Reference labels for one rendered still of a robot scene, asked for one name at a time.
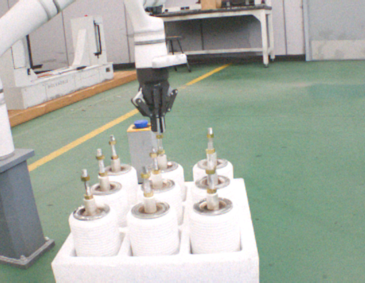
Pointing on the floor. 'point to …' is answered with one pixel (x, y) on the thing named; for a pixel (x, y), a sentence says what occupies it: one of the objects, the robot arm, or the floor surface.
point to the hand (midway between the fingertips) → (157, 124)
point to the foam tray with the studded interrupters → (176, 263)
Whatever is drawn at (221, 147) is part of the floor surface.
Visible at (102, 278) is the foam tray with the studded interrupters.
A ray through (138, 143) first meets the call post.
